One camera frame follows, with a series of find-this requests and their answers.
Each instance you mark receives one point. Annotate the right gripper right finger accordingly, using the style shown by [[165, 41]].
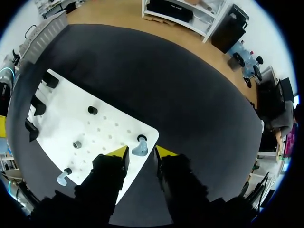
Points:
[[180, 180]]

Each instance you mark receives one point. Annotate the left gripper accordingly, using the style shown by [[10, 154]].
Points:
[[4, 99]]

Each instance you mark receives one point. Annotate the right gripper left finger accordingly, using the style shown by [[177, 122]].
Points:
[[107, 175]]

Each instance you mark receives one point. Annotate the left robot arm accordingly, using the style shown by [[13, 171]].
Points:
[[6, 73]]

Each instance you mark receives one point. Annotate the white plate with black stands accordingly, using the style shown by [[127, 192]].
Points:
[[95, 128]]

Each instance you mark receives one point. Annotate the grey slotted basket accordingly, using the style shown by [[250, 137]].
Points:
[[45, 33]]

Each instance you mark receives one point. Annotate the person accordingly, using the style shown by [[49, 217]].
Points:
[[283, 118]]

